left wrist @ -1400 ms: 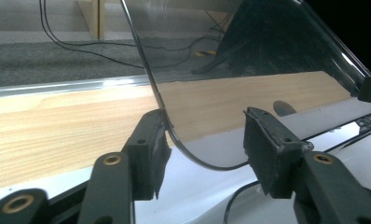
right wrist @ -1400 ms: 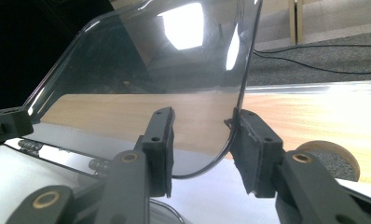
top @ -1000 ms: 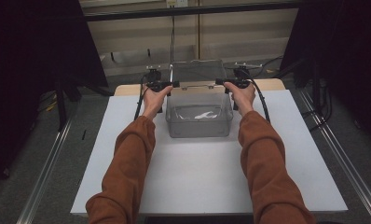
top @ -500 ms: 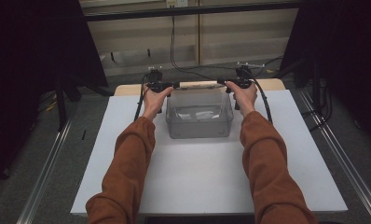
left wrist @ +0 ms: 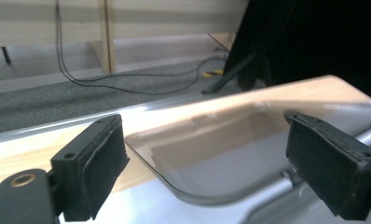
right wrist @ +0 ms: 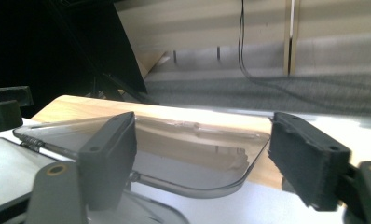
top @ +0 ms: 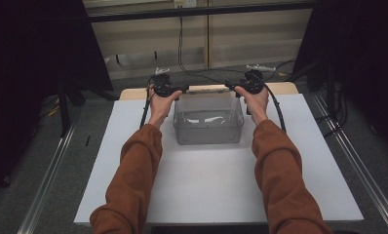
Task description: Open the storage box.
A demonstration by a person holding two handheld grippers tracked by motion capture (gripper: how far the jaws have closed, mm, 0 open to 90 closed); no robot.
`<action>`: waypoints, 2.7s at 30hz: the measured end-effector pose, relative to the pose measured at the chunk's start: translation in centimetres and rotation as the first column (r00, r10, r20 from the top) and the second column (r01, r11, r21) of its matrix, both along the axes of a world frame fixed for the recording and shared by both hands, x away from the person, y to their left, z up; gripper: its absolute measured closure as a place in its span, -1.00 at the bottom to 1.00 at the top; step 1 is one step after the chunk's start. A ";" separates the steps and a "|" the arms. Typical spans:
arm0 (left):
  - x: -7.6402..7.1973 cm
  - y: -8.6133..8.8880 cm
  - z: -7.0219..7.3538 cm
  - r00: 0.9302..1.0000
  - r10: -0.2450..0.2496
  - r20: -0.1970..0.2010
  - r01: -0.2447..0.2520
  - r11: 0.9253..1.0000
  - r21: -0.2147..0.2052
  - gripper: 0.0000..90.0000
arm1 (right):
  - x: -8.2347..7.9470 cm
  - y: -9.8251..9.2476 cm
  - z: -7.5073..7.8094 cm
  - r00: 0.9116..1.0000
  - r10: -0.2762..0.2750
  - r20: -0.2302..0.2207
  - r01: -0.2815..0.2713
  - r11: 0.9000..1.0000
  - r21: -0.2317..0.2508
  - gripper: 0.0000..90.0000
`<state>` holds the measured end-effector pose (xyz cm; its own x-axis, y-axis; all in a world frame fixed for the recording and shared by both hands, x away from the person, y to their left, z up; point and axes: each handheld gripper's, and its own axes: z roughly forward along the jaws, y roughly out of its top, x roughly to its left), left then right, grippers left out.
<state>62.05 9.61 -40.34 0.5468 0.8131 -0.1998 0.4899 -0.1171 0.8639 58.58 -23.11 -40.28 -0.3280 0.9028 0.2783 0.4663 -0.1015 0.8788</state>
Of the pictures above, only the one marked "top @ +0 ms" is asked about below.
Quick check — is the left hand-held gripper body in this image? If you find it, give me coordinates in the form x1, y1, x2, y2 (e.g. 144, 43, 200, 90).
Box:
149, 67, 179, 98

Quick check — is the long black floor cable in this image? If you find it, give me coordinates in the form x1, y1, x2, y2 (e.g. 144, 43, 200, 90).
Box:
176, 15, 297, 84

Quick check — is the black metal stand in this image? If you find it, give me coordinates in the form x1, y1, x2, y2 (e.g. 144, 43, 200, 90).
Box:
56, 76, 118, 138

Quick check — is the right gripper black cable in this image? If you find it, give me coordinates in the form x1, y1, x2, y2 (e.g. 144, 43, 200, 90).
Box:
262, 82, 288, 133

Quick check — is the white board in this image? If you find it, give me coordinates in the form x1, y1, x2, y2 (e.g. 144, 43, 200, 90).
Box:
73, 93, 365, 226

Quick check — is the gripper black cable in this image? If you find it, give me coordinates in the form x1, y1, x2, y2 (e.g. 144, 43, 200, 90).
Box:
262, 82, 288, 133
138, 76, 157, 130

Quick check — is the black curtain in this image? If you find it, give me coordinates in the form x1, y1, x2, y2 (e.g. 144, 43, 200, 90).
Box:
291, 0, 388, 157
0, 0, 114, 203

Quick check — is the white wall outlet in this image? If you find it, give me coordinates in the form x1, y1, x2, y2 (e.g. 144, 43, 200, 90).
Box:
173, 0, 198, 10

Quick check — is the person's right hand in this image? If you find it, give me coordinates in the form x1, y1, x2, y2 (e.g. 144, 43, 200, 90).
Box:
234, 86, 270, 127

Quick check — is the wooden table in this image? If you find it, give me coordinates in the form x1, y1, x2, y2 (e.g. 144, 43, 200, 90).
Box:
118, 81, 299, 101

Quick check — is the clear plastic storage box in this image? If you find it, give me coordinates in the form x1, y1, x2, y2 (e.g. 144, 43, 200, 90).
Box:
172, 92, 246, 145

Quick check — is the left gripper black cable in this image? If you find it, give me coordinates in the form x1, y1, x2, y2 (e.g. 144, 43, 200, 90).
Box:
138, 76, 157, 130

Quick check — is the person's left hand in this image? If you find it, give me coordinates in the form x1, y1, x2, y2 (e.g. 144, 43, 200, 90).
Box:
147, 85, 183, 129

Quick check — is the black horizontal bar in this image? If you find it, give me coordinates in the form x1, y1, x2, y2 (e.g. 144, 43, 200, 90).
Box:
87, 1, 317, 23

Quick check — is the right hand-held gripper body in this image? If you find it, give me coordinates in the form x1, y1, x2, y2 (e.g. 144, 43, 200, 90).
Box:
239, 63, 278, 96

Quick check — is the clear plastic box lid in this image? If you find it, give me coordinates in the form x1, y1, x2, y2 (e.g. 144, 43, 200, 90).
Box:
181, 83, 236, 98

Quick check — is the metal floor rail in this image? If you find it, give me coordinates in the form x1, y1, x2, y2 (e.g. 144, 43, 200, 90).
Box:
16, 118, 80, 234
312, 92, 388, 234

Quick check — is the bundle of black cables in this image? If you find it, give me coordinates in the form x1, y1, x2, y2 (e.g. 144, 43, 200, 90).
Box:
315, 81, 350, 138

